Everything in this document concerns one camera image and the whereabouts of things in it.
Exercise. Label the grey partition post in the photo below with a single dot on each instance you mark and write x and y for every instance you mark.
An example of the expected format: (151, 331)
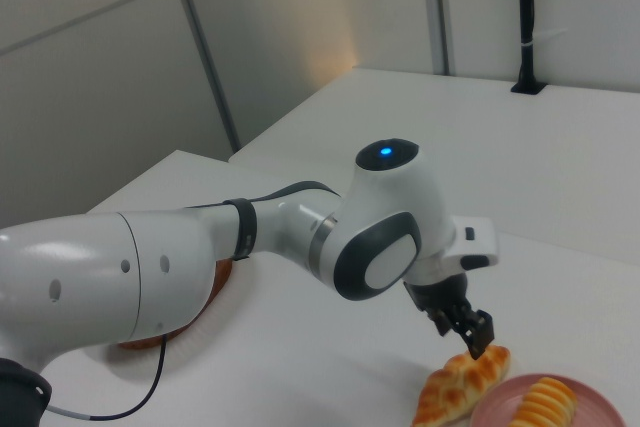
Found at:
(210, 47)
(442, 7)

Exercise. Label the tall black camera pole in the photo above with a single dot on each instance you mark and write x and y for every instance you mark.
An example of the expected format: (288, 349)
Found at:
(526, 22)

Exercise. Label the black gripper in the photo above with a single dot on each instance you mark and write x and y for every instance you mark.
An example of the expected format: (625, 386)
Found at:
(440, 297)

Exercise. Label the braided toy bread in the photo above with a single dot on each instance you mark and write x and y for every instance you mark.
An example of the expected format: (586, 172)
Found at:
(455, 387)

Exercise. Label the pink plate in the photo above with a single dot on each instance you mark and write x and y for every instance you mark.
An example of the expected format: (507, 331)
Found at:
(595, 407)

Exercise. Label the brown woven basket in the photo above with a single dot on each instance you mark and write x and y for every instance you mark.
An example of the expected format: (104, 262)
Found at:
(223, 277)

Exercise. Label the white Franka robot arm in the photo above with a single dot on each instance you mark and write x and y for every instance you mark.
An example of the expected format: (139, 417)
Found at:
(150, 257)

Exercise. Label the striped toy bread roll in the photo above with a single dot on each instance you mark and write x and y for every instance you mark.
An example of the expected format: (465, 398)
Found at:
(545, 402)

